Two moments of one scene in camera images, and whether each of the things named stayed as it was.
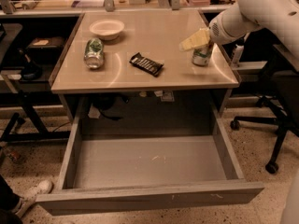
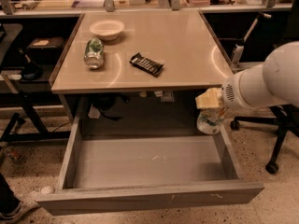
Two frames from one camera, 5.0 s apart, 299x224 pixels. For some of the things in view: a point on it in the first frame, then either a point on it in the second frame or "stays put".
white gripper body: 219,32 -> 230,93
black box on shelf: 46,48 stays put
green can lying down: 94,53 stays put
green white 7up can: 201,54 -> 210,120
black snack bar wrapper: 151,66 stays put
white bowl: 107,29 stays put
